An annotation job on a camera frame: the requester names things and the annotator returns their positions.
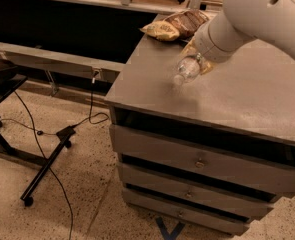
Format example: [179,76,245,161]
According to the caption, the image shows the middle grey drawer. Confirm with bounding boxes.
[117,163,273,221]

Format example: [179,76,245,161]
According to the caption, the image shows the long grey shelf bench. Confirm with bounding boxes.
[0,42,124,83]

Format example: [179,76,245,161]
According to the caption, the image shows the yellow chip bag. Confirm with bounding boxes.
[140,21,180,41]

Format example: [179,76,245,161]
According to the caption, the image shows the grey drawer cabinet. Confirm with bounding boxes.
[104,14,295,236]

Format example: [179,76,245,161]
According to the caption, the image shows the black floor cable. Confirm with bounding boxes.
[0,90,75,240]

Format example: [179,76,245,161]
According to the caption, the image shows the grey drawer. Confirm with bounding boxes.
[110,125,295,196]
[122,188,249,236]
[117,163,273,221]

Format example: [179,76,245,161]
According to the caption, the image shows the bagged brown bread loaf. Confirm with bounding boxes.
[165,10,209,38]

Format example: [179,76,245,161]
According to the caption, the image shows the black rolling stand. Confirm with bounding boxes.
[0,75,75,207]

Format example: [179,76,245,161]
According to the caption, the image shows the bottom grey drawer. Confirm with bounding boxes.
[122,188,249,236]

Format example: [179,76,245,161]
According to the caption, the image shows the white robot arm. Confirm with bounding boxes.
[182,0,295,68]

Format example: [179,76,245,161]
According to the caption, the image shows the black hanging cable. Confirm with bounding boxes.
[71,69,110,129]

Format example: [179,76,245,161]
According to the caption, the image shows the clear plastic water bottle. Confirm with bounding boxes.
[173,55,201,86]

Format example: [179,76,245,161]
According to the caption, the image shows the top grey drawer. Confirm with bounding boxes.
[110,125,295,196]

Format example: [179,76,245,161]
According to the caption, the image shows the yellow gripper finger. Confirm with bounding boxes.
[181,38,198,56]
[200,58,214,75]

